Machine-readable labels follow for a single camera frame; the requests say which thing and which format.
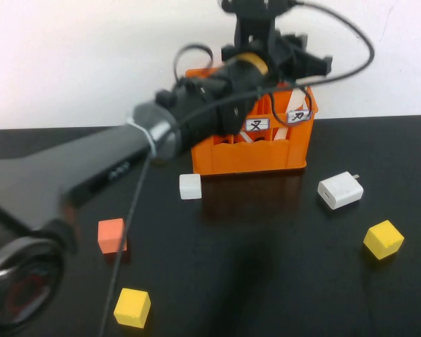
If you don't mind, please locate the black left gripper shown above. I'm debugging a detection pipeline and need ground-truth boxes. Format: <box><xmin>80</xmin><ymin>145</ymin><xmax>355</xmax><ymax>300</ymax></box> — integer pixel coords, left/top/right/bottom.
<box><xmin>219</xmin><ymin>0</ymin><xmax>334</xmax><ymax>81</ymax></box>

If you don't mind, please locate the white plastic knife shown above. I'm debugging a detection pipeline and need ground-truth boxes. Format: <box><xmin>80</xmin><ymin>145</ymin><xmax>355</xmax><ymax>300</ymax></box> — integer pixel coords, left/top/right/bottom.
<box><xmin>274</xmin><ymin>87</ymin><xmax>309</xmax><ymax>141</ymax></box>

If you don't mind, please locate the orange plastic cutlery holder crate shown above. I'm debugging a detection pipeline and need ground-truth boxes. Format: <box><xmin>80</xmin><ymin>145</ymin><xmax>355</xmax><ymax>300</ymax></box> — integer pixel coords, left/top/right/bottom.
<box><xmin>185</xmin><ymin>66</ymin><xmax>319</xmax><ymax>176</ymax></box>

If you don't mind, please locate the paper label knife character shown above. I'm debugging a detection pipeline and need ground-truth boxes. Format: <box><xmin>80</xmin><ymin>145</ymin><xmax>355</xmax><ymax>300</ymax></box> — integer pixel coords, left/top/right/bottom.
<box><xmin>286</xmin><ymin>110</ymin><xmax>313</xmax><ymax>124</ymax></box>

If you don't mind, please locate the paper label fork character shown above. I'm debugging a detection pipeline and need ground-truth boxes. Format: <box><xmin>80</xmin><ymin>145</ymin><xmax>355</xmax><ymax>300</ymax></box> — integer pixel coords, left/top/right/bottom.
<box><xmin>245</xmin><ymin>118</ymin><xmax>270</xmax><ymax>133</ymax></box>

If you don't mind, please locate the white foam cube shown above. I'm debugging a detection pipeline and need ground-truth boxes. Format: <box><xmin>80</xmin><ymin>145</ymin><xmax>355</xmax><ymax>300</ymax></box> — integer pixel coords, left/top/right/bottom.
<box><xmin>179</xmin><ymin>173</ymin><xmax>203</xmax><ymax>201</ymax></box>

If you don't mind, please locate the white zip tie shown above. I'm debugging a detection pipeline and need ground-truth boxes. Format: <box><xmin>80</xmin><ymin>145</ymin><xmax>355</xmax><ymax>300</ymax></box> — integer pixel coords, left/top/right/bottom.
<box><xmin>126</xmin><ymin>114</ymin><xmax>159</xmax><ymax>158</ymax></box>

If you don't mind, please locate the yellow foam cube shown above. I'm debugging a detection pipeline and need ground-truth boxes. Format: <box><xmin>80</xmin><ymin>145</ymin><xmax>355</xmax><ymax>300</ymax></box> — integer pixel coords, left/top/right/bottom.
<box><xmin>363</xmin><ymin>220</ymin><xmax>406</xmax><ymax>261</ymax></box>
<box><xmin>114</xmin><ymin>288</ymin><xmax>152</xmax><ymax>329</ymax></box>

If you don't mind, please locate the orange foam cube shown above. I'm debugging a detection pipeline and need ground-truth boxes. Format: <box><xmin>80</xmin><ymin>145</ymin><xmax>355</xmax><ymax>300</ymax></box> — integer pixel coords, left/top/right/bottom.
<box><xmin>98</xmin><ymin>218</ymin><xmax>128</xmax><ymax>255</ymax></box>

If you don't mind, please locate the long thin black cable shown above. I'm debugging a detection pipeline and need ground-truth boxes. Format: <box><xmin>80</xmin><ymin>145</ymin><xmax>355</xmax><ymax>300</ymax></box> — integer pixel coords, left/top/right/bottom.
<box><xmin>97</xmin><ymin>0</ymin><xmax>375</xmax><ymax>337</ymax></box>

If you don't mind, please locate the short looped black cable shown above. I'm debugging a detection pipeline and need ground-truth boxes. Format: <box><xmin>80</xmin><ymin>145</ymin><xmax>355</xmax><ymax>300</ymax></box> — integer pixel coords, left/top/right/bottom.
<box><xmin>173</xmin><ymin>43</ymin><xmax>215</xmax><ymax>84</ymax></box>

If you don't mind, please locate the white USB wall charger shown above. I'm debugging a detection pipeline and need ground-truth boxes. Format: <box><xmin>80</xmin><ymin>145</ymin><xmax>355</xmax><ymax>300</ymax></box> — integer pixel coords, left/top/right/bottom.
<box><xmin>317</xmin><ymin>171</ymin><xmax>365</xmax><ymax>211</ymax></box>

